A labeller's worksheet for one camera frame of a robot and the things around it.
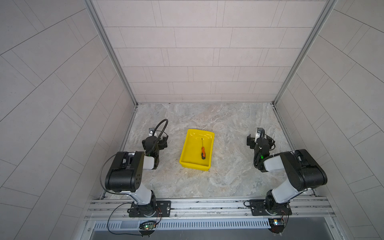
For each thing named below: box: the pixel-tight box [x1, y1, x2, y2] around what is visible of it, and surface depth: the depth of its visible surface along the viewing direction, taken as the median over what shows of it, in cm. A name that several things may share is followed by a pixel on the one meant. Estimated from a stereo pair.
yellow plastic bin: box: [179, 129, 215, 172], surface depth 91 cm
